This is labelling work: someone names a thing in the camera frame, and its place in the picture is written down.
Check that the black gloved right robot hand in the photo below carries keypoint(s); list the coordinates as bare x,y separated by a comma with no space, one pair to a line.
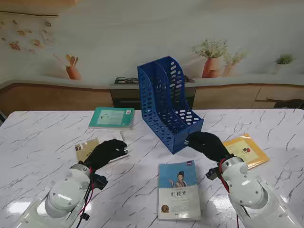
209,145

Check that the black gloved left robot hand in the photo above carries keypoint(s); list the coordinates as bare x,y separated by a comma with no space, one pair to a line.
107,152

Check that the yellow cover book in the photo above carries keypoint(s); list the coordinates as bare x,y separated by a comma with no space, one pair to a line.
251,152

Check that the light blue book with woman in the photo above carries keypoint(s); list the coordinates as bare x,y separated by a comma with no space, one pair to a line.
178,190

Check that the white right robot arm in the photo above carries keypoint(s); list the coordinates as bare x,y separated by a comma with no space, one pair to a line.
249,190

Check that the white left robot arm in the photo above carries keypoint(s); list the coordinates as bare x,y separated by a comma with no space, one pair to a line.
61,194

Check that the beige and white cover book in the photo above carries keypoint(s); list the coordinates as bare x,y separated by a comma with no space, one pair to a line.
85,148

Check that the blue perforated plastic file holder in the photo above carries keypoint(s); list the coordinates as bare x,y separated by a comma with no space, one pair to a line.
175,142

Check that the teal cover book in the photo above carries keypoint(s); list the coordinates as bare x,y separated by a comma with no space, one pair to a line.
109,117

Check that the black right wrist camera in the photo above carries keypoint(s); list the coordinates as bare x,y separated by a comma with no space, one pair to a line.
212,173

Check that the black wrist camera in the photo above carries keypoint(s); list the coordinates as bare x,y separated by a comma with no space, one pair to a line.
212,173
99,181

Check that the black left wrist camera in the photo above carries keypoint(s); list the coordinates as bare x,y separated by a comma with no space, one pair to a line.
99,181

